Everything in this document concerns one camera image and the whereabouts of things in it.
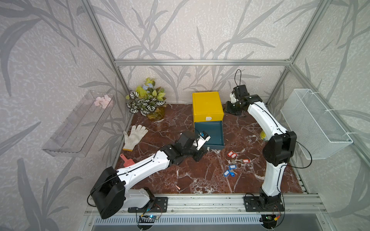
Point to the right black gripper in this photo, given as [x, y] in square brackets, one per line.
[227, 109]

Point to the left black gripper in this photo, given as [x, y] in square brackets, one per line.
[199, 155]

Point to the dark teal drawer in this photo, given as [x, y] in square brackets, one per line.
[215, 130]

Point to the yellow drawer cabinet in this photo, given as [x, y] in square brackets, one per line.
[207, 107]

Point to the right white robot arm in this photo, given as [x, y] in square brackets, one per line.
[280, 145]

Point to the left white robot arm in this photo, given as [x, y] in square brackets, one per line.
[114, 191]

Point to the white work glove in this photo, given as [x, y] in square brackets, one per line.
[135, 136]

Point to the artificial potted plant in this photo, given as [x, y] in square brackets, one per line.
[147, 100]

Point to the red plastic scoop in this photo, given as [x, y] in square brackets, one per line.
[126, 162]

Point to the left circuit board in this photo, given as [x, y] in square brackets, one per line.
[149, 218]

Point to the circuit board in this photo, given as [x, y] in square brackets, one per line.
[269, 219]
[149, 218]

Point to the pink artificial flower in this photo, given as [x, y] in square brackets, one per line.
[102, 102]

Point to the right circuit board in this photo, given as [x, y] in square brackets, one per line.
[269, 219]

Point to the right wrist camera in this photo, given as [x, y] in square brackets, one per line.
[233, 99]

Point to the solder wire spool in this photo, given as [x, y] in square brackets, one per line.
[263, 136]

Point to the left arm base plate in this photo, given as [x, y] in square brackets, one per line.
[156, 204]

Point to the white wire mesh basket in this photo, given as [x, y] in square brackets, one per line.
[319, 133]

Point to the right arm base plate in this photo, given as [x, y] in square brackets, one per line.
[263, 203]

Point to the clear acrylic wall shelf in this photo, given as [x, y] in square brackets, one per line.
[76, 135]

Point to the aluminium front rail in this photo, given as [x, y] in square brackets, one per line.
[196, 204]

